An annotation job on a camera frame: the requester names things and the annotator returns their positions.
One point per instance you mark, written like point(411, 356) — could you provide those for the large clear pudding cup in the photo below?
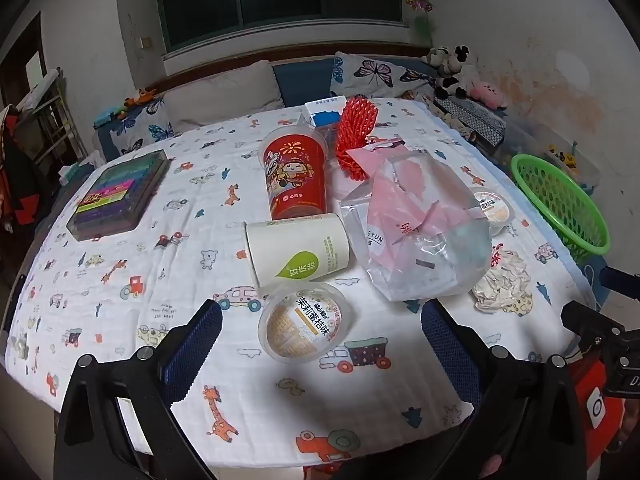
point(305, 322)

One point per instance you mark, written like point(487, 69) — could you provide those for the small cow plush toy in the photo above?
point(435, 60)

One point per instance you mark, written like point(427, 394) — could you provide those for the dark window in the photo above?
point(280, 0)

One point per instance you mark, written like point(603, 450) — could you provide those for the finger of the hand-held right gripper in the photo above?
point(620, 282)
point(590, 322)

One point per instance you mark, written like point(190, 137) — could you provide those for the pink plush toy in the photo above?
point(487, 92)

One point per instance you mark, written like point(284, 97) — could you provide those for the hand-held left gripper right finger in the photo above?
point(450, 355)

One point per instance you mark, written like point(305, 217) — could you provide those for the wall switch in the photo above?
point(146, 43)

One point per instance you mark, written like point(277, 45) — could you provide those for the yellow toy vehicle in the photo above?
point(565, 156)

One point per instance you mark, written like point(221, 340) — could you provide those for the patterned black white box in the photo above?
point(475, 120)

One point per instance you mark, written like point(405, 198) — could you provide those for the teal toy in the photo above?
point(106, 119)

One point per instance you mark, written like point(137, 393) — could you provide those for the small clear pudding cup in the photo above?
point(495, 207)

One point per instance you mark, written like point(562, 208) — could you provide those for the small butterfly pillow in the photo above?
point(145, 125)

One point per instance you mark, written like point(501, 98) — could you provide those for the orange plush toy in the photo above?
point(142, 97)

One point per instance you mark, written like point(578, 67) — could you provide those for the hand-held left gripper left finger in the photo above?
point(200, 345)

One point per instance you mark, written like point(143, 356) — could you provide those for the red foam fruit net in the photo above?
point(350, 130)

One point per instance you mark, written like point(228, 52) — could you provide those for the clear plastic storage bin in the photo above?
point(530, 140)

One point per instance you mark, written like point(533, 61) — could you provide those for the white blue milk carton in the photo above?
point(325, 110)

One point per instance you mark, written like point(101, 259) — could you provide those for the large cow plush toy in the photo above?
point(460, 75)

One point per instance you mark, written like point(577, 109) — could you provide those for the large butterfly pillow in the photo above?
point(375, 75)

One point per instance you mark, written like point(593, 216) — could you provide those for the blue padded headboard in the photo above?
point(305, 80)

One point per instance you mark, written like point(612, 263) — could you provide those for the marker set box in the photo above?
point(115, 195)

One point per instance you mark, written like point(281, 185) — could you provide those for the printed blanket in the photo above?
point(175, 210)

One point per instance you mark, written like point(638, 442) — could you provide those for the red cartoon plastic cup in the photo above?
point(295, 175)

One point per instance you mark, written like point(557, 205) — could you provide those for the crumpled white tissue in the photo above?
point(500, 280)

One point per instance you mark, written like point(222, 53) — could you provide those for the clothes rack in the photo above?
point(50, 110)

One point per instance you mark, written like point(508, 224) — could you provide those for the beige pillow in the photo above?
point(220, 90)

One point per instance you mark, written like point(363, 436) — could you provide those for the green plastic basket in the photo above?
point(565, 205)

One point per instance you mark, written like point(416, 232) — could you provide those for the clear plastic bag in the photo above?
point(425, 240)

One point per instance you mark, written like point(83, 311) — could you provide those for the white paper cup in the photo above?
point(295, 250)

